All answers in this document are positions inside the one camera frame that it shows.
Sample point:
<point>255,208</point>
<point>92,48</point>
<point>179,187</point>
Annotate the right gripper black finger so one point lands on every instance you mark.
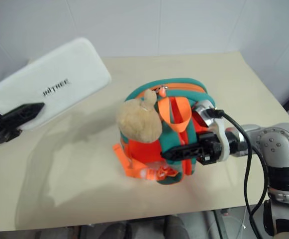
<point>181,151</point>

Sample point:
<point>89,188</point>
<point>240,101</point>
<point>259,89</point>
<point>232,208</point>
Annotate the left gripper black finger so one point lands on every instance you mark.
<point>26,112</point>

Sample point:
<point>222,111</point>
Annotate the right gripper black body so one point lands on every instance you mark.
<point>210,149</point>

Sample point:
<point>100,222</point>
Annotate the orange and teal plush backpack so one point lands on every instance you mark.
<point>174,139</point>

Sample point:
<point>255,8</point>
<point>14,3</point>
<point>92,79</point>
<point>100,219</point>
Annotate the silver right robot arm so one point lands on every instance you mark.
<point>276,144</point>

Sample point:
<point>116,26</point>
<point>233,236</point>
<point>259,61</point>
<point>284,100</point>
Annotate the dark rounded shape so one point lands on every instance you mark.
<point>175,225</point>

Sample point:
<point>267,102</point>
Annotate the grey metal table leg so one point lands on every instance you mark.
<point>215,224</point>

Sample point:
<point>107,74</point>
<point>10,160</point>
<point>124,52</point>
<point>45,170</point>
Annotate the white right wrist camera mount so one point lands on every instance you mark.
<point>221,132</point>

